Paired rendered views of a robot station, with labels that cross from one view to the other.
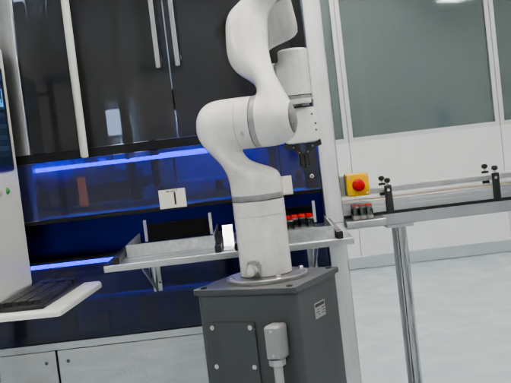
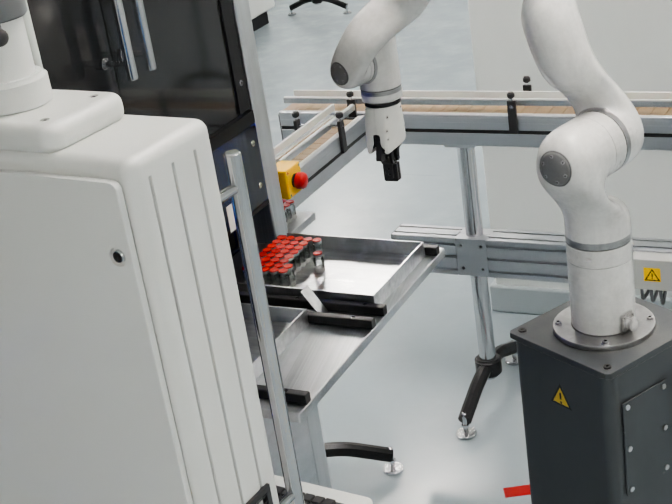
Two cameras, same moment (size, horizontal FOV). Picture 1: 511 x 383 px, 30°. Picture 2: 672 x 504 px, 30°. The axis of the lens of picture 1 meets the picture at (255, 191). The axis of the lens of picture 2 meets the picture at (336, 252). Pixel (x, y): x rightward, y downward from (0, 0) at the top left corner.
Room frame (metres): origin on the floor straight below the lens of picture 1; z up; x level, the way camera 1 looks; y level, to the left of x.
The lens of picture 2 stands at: (1.59, 2.05, 2.01)
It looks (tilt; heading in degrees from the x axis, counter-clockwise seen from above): 24 degrees down; 300
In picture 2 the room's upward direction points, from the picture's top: 9 degrees counter-clockwise
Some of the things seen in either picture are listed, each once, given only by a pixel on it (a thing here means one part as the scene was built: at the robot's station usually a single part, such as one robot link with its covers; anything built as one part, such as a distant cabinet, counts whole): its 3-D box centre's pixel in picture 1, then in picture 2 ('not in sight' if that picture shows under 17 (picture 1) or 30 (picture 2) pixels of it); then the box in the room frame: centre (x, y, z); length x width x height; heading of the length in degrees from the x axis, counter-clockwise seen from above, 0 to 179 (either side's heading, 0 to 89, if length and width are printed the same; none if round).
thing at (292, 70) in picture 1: (293, 71); (375, 54); (2.68, -0.14, 1.35); 0.09 x 0.08 x 0.13; 73
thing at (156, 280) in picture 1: (150, 279); not in sight; (2.85, 0.34, 0.80); 0.34 x 0.03 x 0.13; 0
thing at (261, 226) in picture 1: (262, 238); (601, 282); (2.20, 0.00, 0.95); 0.19 x 0.19 x 0.18
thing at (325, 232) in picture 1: (286, 230); (328, 269); (2.82, -0.08, 0.90); 0.34 x 0.26 x 0.04; 0
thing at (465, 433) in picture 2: not in sight; (489, 376); (2.88, -1.03, 0.07); 0.50 x 0.08 x 0.14; 90
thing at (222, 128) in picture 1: (238, 149); (584, 183); (2.21, 0.03, 1.16); 0.19 x 0.12 x 0.24; 73
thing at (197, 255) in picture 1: (230, 245); (275, 315); (2.86, 0.09, 0.87); 0.70 x 0.48 x 0.02; 90
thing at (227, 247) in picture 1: (227, 237); (336, 304); (2.72, 0.09, 0.91); 0.14 x 0.03 x 0.06; 1
